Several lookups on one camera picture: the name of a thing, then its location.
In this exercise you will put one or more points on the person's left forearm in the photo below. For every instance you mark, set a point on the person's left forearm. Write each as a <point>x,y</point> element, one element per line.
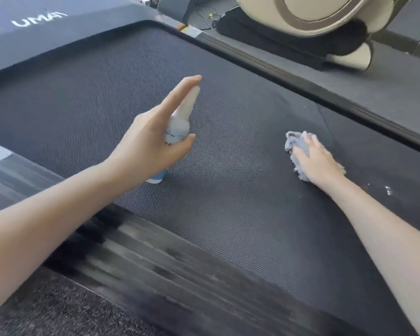
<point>45,230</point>

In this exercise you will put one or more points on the person's left hand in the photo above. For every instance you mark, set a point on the person's left hand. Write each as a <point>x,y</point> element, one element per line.
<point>143,150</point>

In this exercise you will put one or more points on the white power socket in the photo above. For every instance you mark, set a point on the white power socket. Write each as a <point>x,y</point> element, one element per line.
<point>150,1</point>

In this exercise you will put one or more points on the person's right hand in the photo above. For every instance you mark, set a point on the person's right hand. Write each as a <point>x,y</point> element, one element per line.
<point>318,164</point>

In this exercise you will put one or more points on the person's right forearm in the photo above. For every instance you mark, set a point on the person's right forearm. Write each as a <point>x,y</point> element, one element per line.
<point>385,248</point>

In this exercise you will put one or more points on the white blue spray bottle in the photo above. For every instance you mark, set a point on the white blue spray bottle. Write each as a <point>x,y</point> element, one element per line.
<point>180,118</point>

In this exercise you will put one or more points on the dark glass double door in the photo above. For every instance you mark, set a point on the dark glass double door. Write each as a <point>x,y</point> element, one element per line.
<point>416,31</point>

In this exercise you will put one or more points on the dark grey treadmill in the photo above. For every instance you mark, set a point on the dark grey treadmill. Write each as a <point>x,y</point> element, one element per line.
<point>196,241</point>

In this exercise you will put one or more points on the grey fluffy cloth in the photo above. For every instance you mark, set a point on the grey fluffy cloth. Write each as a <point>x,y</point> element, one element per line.
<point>294,141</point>

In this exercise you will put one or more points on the beige brown massage chair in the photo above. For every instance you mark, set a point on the beige brown massage chair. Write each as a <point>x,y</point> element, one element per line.
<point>301,17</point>

